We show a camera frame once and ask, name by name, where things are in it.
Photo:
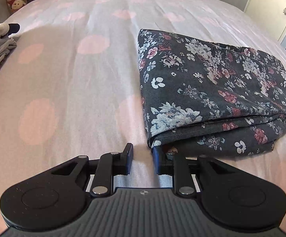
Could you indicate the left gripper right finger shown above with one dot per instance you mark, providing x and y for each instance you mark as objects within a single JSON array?
[{"x": 177, "y": 166}]

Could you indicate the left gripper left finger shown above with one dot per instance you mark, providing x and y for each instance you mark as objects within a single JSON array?
[{"x": 106, "y": 167}]

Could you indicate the dark floral trousers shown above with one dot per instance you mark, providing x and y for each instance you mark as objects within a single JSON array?
[{"x": 205, "y": 98}]

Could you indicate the pink polka dot bedsheet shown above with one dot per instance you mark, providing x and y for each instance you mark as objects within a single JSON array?
[{"x": 71, "y": 86}]

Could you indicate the cream room door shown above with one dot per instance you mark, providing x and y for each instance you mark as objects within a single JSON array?
[{"x": 268, "y": 14}]

